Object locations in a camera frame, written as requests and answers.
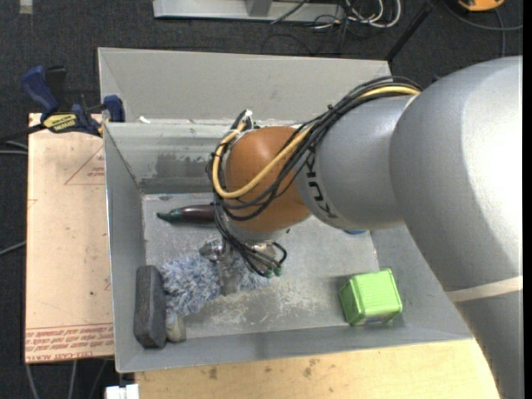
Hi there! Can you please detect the purple toy eggplant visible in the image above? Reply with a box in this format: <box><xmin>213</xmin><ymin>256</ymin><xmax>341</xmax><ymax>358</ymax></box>
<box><xmin>156</xmin><ymin>204</ymin><xmax>218</xmax><ymax>226</ymax></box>

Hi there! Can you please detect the brown cardboard board, red print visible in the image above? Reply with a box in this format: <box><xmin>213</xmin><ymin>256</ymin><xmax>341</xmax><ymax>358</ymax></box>
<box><xmin>24</xmin><ymin>112</ymin><xmax>116</xmax><ymax>365</ymax></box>

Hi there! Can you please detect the grey metal bin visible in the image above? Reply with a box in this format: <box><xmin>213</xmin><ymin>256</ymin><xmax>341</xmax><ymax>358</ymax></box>
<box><xmin>97</xmin><ymin>47</ymin><xmax>475</xmax><ymax>374</ymax></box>

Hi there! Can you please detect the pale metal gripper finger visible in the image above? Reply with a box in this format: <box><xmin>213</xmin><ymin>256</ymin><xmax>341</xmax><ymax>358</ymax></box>
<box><xmin>218</xmin><ymin>260</ymin><xmax>239</xmax><ymax>297</ymax></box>
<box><xmin>198</xmin><ymin>239</ymin><xmax>228</xmax><ymax>264</ymax></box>

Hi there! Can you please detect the light green box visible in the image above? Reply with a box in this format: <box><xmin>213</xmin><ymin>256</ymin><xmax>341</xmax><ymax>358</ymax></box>
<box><xmin>337</xmin><ymin>268</ymin><xmax>404</xmax><ymax>328</ymax></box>

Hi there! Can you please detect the dark grey flat block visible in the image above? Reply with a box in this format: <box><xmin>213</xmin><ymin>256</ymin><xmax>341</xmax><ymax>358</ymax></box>
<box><xmin>133</xmin><ymin>264</ymin><xmax>169</xmax><ymax>350</ymax></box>

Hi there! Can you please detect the blue and white fluffy cloth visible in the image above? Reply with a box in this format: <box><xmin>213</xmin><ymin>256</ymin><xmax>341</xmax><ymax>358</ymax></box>
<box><xmin>159</xmin><ymin>254</ymin><xmax>272</xmax><ymax>318</ymax></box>

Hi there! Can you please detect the small grey lumpy object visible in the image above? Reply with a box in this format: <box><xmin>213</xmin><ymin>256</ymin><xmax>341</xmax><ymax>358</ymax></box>
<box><xmin>165</xmin><ymin>308</ymin><xmax>188</xmax><ymax>344</ymax></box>

